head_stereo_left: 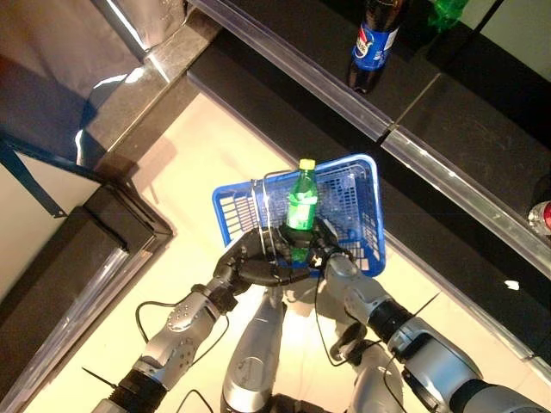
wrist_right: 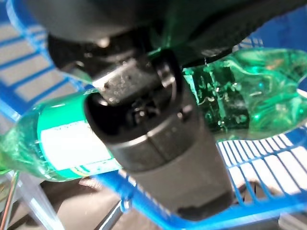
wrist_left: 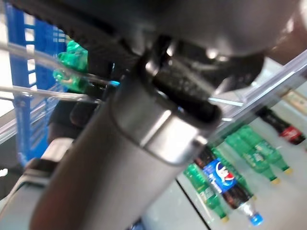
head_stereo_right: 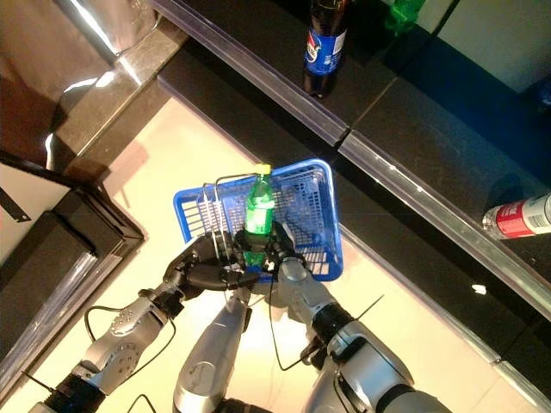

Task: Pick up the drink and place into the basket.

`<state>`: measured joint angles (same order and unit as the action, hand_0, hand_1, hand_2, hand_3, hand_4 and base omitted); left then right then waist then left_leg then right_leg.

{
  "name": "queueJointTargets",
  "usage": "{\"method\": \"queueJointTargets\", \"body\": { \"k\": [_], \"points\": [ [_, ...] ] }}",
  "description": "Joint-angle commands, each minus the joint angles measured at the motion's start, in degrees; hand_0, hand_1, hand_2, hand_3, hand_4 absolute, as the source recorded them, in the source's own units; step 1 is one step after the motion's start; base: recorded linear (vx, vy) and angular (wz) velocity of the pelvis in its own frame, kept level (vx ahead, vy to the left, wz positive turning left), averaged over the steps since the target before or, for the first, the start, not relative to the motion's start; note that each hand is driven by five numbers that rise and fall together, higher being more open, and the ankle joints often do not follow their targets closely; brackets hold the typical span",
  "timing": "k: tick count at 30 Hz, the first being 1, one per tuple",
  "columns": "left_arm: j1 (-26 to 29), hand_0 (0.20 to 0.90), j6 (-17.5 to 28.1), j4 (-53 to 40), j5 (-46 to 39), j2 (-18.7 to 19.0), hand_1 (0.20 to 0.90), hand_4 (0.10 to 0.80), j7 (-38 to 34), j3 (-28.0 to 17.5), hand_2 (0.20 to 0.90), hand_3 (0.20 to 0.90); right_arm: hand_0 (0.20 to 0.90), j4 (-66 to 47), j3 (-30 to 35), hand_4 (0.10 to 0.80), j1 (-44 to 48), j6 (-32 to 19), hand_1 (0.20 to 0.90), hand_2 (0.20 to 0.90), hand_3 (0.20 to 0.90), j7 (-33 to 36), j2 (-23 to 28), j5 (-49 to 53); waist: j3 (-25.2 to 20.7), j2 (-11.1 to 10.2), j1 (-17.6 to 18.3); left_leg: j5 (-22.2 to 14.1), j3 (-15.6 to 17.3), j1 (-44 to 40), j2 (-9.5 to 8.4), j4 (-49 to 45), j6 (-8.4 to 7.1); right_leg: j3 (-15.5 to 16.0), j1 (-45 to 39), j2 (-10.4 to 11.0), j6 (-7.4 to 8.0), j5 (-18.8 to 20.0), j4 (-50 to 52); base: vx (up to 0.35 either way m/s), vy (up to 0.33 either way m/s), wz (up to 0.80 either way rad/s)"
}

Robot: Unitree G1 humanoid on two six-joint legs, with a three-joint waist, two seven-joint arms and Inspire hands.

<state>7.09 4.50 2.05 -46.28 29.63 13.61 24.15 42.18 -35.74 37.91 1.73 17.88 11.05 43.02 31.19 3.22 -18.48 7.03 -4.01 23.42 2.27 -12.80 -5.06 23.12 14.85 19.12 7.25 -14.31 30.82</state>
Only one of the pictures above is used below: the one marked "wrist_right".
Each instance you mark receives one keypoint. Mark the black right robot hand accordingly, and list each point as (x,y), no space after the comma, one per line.
(172,167)

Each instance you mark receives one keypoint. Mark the blue plastic shopping basket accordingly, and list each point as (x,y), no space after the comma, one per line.
(287,206)

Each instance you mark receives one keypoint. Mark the green Sprite bottle yellow cap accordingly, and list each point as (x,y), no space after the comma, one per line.
(263,83)

